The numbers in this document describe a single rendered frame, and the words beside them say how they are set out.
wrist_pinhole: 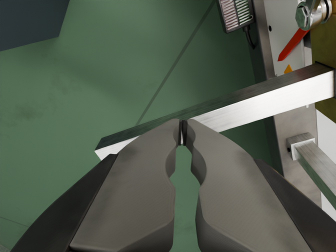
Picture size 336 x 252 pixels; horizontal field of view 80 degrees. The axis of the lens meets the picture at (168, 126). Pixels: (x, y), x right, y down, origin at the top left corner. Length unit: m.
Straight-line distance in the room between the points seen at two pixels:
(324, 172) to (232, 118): 0.23
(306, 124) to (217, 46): 0.70
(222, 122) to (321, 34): 0.13
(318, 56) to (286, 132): 0.24
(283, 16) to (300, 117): 0.22
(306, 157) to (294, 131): 0.06
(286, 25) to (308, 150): 0.24
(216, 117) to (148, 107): 0.97
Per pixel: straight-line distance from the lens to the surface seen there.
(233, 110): 0.23
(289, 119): 0.47
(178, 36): 1.07
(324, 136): 0.65
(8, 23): 0.88
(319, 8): 0.24
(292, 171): 0.56
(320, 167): 0.44
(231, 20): 0.37
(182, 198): 1.67
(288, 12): 0.32
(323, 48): 0.26
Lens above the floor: 1.06
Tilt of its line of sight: 59 degrees down
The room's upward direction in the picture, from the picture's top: 175 degrees counter-clockwise
